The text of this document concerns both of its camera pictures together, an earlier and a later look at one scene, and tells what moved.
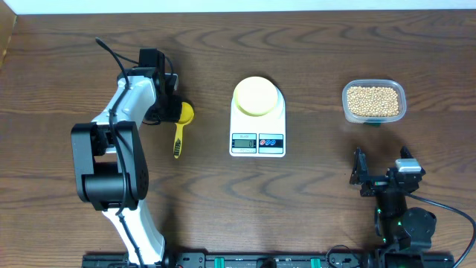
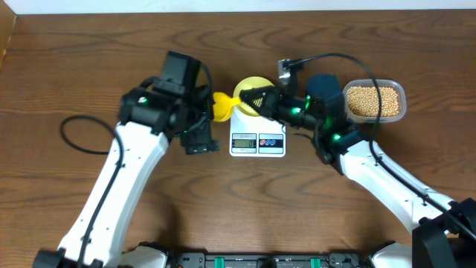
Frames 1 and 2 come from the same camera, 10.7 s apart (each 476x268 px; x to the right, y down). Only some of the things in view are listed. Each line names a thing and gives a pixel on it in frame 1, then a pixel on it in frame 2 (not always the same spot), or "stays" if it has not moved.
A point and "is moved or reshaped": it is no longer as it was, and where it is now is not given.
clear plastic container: [373, 101] stays
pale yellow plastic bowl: [255, 96] stays
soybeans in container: [372, 101] stays
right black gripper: [360, 175] to [272, 101]
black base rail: [270, 260] stays
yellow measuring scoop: [187, 117] is moved or reshaped
